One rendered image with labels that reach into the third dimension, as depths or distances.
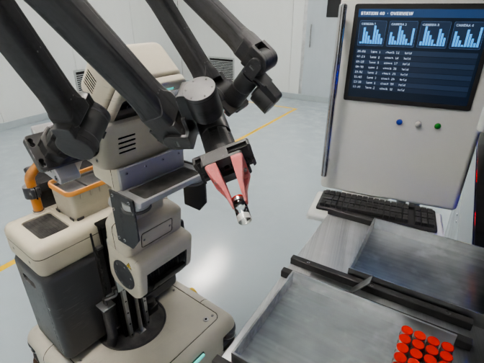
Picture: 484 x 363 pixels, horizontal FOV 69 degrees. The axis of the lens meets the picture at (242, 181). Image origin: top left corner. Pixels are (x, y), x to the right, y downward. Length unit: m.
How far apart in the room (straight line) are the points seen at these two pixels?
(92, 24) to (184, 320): 1.28
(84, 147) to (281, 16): 5.89
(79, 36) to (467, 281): 0.95
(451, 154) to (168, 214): 0.98
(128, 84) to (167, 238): 0.66
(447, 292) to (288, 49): 5.78
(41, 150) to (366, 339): 0.79
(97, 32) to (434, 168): 1.17
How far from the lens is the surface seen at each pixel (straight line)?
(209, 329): 1.58
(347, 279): 0.89
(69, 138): 0.76
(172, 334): 1.58
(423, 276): 0.99
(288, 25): 6.45
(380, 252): 1.03
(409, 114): 1.35
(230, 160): 0.58
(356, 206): 1.33
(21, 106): 5.77
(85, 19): 0.58
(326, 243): 1.02
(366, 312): 0.84
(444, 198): 1.47
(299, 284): 0.87
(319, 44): 6.23
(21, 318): 2.30
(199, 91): 0.60
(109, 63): 0.60
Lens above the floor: 1.47
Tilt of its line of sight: 26 degrees down
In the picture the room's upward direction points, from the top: straight up
